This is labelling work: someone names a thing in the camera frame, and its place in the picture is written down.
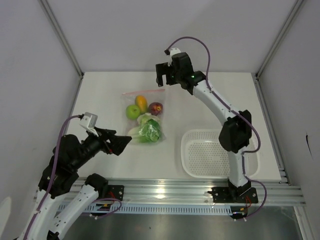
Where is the white perforated plastic basket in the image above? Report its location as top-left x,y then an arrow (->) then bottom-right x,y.
180,129 -> 261,179

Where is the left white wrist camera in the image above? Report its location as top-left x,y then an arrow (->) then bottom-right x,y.
79,112 -> 99,137

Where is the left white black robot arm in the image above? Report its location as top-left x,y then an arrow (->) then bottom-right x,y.
18,128 -> 132,240

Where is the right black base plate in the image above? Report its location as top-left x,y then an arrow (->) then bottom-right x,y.
207,187 -> 259,204

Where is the left aluminium frame post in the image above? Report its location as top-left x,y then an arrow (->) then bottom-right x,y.
38,0 -> 84,79

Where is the yellow orange mango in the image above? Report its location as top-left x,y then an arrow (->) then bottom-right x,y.
135,95 -> 148,114

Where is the clear pink zip top bag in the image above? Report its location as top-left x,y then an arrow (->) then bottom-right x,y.
121,89 -> 166,145

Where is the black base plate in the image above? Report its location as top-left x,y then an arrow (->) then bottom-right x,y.
207,187 -> 259,204
106,185 -> 125,201

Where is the green apple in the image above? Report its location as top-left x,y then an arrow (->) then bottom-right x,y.
125,104 -> 141,120

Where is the right aluminium frame post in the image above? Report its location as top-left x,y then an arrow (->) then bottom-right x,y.
254,0 -> 307,78

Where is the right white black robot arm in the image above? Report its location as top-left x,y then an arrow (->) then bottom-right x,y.
155,47 -> 252,202

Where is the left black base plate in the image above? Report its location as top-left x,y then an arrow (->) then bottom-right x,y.
106,185 -> 125,201

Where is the pale green cabbage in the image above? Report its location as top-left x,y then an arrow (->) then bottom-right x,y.
127,113 -> 163,144

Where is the aluminium frame post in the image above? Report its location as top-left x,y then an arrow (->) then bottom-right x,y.
38,0 -> 84,79
254,0 -> 307,78

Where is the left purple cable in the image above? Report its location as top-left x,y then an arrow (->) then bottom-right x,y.
22,113 -> 123,240

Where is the green lettuce leaf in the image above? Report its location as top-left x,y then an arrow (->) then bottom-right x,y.
138,119 -> 162,143

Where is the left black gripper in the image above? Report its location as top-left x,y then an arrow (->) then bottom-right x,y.
72,125 -> 132,170

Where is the red apple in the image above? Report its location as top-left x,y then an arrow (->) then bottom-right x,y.
148,102 -> 164,116

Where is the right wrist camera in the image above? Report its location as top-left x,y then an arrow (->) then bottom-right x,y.
164,47 -> 181,66

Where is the white slotted cable duct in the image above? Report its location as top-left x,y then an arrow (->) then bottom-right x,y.
57,201 -> 232,216

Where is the aluminium mounting rail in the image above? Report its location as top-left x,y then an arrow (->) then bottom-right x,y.
108,179 -> 306,207

